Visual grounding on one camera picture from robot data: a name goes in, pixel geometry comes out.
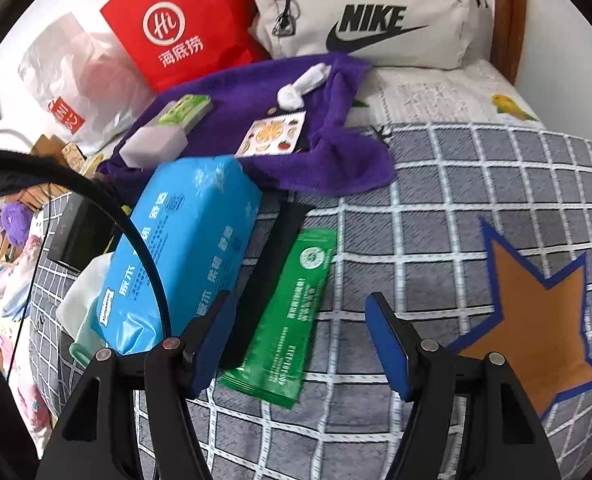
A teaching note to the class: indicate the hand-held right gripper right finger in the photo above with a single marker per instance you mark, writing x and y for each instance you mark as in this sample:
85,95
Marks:
386,340

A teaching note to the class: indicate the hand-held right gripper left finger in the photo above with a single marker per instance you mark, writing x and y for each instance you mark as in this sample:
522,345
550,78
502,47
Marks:
203,360

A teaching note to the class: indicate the green packet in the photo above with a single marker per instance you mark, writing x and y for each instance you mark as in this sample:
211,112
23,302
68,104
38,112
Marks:
286,320

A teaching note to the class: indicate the blue tissue pack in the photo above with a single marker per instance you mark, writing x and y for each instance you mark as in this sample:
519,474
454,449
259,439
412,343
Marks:
185,240

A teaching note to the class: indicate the white sponge block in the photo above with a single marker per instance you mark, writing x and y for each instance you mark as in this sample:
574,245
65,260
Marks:
153,145

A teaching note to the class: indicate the fruit sticker sheet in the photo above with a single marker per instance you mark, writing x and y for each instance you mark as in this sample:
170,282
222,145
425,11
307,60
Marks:
271,135

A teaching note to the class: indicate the green wipes pack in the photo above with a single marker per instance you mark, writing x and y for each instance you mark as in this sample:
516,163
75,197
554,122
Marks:
185,110

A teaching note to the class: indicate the grey checked bedsheet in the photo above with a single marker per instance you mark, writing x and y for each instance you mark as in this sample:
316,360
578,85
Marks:
426,240

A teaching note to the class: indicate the mint green cloth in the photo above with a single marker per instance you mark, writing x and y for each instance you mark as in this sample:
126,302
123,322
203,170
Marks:
85,347

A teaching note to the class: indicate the black long tool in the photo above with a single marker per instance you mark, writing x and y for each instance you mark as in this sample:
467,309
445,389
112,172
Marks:
276,250

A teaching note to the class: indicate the yellow black packet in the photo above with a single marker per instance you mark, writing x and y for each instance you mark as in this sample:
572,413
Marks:
118,225

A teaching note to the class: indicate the black box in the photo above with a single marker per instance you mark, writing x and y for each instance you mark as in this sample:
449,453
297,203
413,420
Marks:
73,232

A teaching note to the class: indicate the purple towel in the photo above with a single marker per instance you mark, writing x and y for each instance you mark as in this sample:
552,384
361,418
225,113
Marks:
336,160

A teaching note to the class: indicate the floral bedding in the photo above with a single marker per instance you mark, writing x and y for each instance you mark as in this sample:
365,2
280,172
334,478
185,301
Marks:
20,310

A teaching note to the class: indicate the purple plush toy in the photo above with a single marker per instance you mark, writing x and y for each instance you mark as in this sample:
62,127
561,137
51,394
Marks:
16,222

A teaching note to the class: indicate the newspaper print sheet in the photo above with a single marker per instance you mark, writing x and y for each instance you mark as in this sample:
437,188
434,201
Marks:
441,95

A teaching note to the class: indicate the white plastic shopping bag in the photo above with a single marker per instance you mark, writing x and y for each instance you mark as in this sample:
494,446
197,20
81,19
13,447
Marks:
75,75

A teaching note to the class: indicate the beige waist bag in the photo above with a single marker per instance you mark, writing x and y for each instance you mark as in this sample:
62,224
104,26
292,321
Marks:
376,20

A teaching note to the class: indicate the red paper shopping bag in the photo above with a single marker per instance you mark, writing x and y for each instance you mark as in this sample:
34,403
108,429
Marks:
185,25

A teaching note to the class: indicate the brown wooden door frame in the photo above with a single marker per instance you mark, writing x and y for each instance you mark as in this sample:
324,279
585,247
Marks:
508,20

